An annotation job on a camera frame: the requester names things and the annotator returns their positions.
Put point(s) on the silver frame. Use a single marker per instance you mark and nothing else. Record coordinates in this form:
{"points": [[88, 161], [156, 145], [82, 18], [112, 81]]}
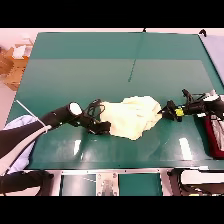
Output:
{"points": [[106, 183]]}

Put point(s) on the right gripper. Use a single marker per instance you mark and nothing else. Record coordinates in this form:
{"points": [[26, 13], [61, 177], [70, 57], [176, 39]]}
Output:
{"points": [[171, 111]]}

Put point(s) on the light blue garment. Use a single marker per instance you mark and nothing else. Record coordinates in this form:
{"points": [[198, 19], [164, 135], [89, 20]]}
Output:
{"points": [[18, 124]]}

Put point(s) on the lavender garment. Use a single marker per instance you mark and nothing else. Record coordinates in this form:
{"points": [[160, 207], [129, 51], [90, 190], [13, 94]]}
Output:
{"points": [[215, 55]]}

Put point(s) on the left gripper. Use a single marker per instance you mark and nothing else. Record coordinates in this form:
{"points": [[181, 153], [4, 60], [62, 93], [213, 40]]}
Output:
{"points": [[100, 127]]}

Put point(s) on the cream shirt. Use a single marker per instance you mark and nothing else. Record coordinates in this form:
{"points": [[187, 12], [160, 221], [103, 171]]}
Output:
{"points": [[133, 116]]}

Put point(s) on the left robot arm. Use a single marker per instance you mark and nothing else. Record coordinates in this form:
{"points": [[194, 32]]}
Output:
{"points": [[60, 115]]}

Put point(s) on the cardboard boxes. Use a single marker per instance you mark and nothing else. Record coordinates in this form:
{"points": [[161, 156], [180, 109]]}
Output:
{"points": [[13, 68]]}

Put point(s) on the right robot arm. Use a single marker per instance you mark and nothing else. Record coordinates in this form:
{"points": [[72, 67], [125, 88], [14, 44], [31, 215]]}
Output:
{"points": [[208, 107]]}

